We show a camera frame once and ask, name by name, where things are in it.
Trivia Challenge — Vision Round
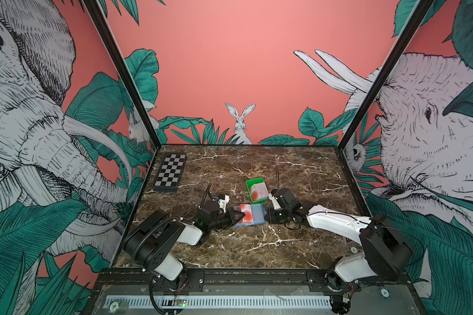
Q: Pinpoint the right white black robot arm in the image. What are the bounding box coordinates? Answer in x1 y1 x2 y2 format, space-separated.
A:
266 188 413 284

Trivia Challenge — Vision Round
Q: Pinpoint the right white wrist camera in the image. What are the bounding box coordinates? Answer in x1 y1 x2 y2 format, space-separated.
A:
268 192 282 210

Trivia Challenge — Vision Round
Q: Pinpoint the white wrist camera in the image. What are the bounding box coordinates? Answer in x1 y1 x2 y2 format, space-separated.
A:
218 195 230 213
268 192 282 210

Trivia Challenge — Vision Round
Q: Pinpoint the green card tray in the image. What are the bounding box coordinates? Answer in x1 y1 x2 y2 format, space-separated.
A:
246 178 269 203

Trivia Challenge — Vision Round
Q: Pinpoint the black white checkerboard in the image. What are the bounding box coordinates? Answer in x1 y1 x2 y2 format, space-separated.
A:
152 153 187 192

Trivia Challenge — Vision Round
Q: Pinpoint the right black frame post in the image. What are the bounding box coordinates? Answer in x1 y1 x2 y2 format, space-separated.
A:
337 0 434 151

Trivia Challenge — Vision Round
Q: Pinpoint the white slotted cable duct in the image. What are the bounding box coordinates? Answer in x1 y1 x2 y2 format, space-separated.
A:
102 295 331 312

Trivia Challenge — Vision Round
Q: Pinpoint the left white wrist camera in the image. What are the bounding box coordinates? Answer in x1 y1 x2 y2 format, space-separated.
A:
218 195 230 213

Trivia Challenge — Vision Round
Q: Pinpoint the stack of cards in tray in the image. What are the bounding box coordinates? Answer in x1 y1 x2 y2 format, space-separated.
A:
250 182 269 202

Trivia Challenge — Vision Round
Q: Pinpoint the blue card holder wallet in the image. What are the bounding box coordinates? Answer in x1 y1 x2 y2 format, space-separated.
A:
233 203 266 227

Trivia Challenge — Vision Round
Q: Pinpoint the left black frame post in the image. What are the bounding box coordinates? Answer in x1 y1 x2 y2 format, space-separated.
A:
84 0 162 149

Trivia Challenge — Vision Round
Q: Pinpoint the black front mounting rail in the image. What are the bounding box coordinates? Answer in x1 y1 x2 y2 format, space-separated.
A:
98 268 411 293

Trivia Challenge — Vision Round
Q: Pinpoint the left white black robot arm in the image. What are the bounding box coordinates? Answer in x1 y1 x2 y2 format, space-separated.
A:
122 200 246 282

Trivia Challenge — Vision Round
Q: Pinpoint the black frame post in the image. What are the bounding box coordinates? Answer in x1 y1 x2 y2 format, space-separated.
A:
337 0 434 151
84 0 162 149

